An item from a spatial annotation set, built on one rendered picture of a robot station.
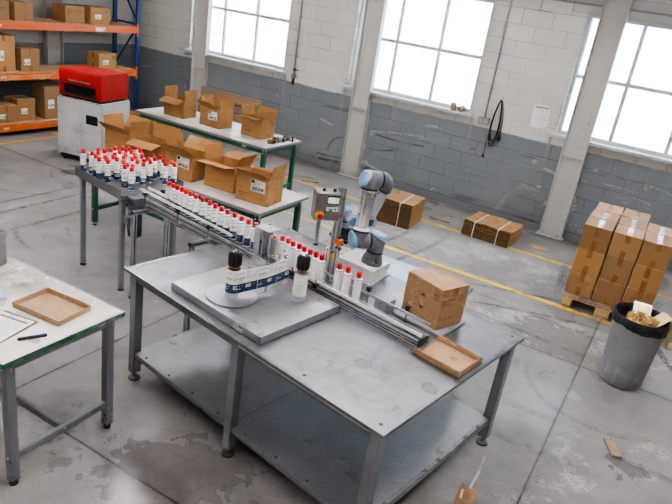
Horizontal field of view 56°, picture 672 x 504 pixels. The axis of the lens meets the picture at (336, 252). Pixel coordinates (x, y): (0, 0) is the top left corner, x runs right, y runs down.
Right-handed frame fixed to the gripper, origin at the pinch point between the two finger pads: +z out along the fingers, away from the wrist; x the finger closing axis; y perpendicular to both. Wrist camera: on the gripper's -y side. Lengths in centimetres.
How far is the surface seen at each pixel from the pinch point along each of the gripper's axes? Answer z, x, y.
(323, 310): 0, -92, 31
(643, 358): 56, 104, 231
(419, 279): -22, -56, 77
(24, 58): -22, 284, -634
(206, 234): 4, -34, -93
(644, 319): 27, 114, 224
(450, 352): 5, -81, 109
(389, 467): 66, -120, 97
